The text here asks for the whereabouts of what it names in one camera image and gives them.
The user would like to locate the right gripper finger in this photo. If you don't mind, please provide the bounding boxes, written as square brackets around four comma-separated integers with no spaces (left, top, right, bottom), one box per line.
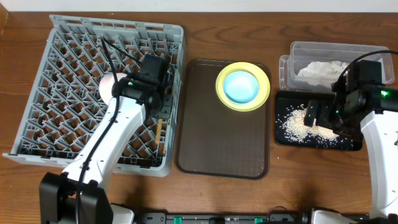
[303,100,320,127]
[316,102,333,129]

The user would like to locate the rice grains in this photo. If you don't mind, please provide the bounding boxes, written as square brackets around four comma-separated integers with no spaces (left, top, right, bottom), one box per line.
[275,104,362,151]

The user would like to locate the white napkin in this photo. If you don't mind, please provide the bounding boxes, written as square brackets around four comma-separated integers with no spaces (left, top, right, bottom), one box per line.
[297,61,348,88]

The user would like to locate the pink white bowl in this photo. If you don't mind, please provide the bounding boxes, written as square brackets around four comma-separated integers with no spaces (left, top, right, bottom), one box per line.
[99,73,115,106]

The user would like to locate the yellow plate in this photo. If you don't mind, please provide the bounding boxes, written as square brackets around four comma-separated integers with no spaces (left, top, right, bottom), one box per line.
[215,62,271,112]

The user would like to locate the light blue bowl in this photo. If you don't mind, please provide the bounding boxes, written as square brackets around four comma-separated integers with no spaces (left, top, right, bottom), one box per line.
[223,71,259,104]

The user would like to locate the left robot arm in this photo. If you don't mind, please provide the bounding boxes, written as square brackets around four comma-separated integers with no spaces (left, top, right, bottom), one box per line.
[39,55,172,223]

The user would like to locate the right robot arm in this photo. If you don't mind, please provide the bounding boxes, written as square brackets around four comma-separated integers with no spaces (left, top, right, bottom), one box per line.
[303,60,397,223]

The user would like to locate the black waste tray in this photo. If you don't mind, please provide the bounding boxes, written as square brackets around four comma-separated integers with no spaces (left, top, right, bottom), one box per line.
[275,91,363,151]

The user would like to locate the grey plastic dishwasher rack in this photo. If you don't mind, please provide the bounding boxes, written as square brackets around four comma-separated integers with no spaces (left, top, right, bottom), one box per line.
[6,15,186,177]

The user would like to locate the clear plastic bin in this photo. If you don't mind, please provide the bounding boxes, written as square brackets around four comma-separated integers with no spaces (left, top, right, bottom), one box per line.
[279,41,387,93]

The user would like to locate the dark brown serving tray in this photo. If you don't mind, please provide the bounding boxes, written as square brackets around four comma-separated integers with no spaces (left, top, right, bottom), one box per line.
[175,59,272,180]

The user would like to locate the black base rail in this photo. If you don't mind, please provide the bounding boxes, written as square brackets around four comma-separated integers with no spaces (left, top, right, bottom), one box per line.
[111,203,374,224]

